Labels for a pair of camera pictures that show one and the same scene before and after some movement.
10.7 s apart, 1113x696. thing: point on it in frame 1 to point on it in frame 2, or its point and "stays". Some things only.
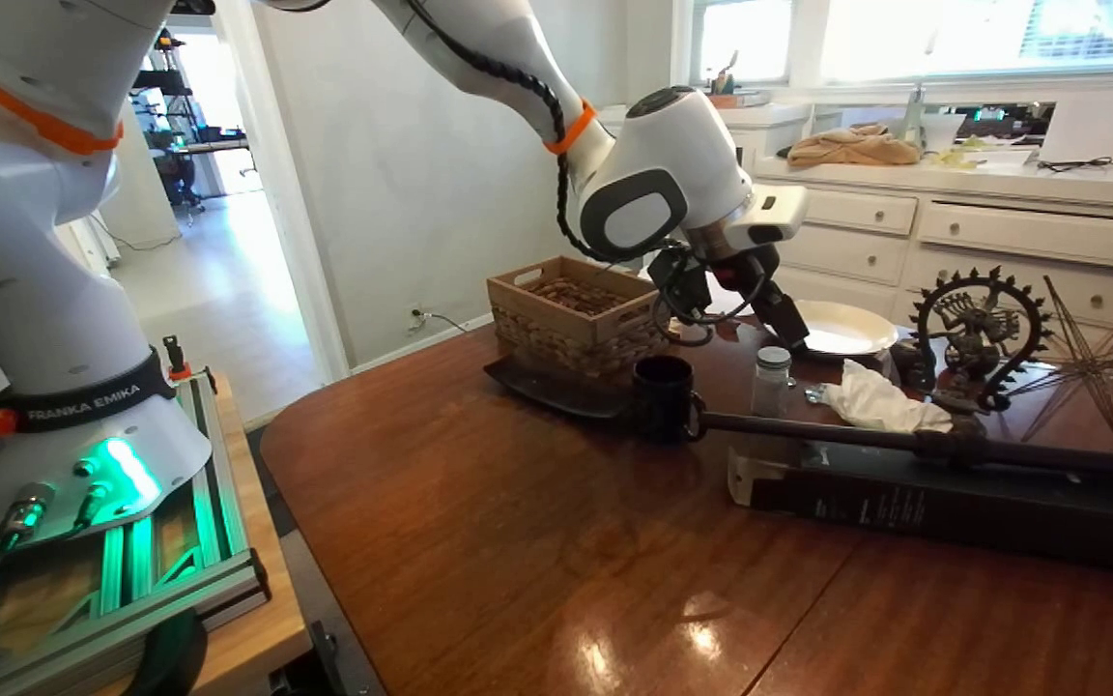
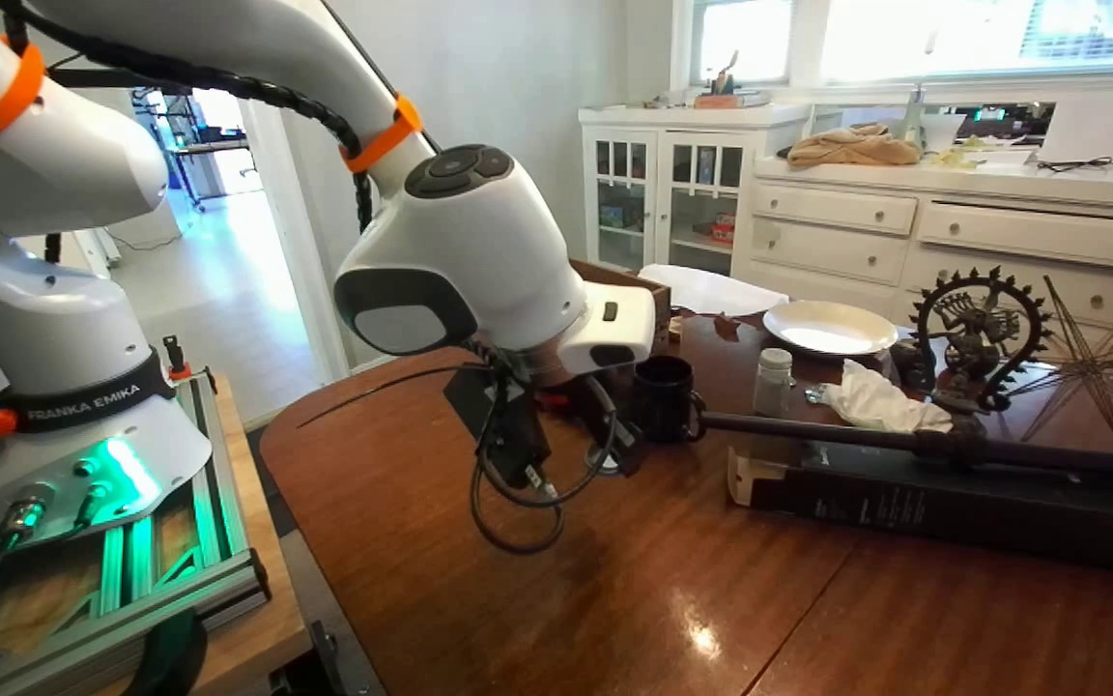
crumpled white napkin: x=872 y=402 stays
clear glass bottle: x=772 y=386 stays
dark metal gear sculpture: x=980 y=335 stays
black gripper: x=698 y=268 to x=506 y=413
